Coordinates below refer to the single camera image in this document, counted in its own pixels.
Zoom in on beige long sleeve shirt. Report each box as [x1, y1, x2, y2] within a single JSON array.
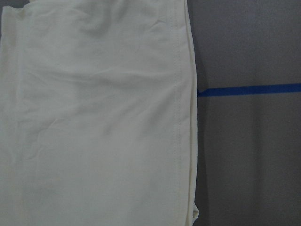
[[0, 0, 199, 226]]

